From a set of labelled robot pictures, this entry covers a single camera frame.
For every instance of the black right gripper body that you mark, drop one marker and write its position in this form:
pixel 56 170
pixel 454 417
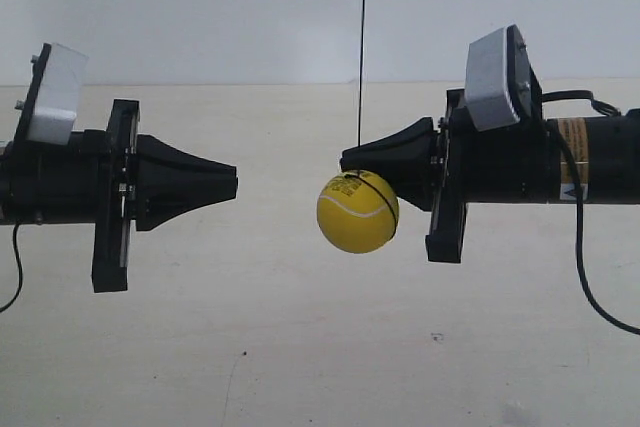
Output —
pixel 511 165

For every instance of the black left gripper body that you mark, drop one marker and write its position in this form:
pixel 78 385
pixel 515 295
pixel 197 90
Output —
pixel 87 181

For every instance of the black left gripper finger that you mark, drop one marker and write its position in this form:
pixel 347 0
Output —
pixel 155 155
pixel 158 203

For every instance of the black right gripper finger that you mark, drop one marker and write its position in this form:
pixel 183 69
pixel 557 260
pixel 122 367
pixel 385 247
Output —
pixel 409 149
pixel 415 186

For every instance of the yellow tennis ball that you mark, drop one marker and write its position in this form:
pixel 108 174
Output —
pixel 357 211

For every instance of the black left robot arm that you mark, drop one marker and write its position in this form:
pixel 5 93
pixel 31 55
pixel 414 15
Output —
pixel 115 179

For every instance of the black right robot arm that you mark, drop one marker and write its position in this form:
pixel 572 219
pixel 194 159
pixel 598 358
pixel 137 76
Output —
pixel 605 150

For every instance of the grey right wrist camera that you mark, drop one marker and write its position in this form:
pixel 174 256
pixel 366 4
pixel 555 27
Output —
pixel 498 87

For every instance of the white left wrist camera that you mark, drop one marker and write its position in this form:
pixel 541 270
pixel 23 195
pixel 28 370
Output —
pixel 49 111

